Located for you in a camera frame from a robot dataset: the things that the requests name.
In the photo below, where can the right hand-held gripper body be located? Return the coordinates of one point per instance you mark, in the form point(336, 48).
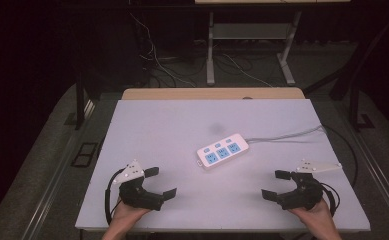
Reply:
point(300, 195)

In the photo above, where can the black metal stand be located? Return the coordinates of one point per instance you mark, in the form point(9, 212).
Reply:
point(79, 100)
point(355, 106)

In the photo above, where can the black floor bracket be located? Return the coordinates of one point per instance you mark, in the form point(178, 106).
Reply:
point(84, 154)

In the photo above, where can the grey metal desk frame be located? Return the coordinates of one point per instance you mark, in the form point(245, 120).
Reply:
point(210, 50)

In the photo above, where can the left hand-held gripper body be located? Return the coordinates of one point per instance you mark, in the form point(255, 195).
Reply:
point(138, 196)

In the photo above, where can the person's right hand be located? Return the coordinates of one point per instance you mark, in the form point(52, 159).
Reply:
point(312, 216)

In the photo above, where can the person's left hand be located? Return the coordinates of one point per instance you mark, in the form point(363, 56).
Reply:
point(128, 215)

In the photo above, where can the aluminium rail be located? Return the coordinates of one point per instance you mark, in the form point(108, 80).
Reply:
point(378, 173)
point(58, 173)

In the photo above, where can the white power strip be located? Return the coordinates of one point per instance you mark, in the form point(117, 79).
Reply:
point(222, 151)

